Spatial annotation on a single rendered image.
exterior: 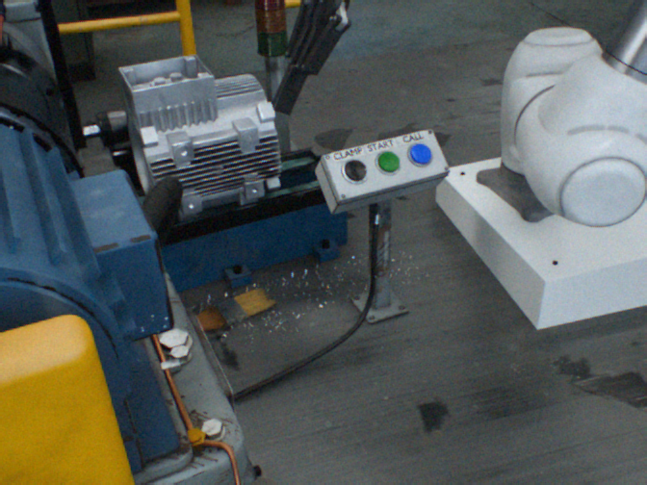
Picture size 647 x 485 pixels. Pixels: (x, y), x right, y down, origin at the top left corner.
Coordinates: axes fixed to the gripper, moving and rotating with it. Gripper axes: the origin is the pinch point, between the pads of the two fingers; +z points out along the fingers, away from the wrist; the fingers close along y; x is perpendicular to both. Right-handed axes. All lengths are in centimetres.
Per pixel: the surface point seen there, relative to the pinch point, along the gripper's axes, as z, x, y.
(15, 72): 17.9, -32.3, -26.7
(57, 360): -2, -46, 74
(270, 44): -0.3, 10.6, -33.5
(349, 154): 1.5, 1.9, 18.9
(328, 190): 6.8, 0.7, 19.9
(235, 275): 31.0, 3.1, 3.6
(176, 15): 30, 56, -219
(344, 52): 24, 179, -280
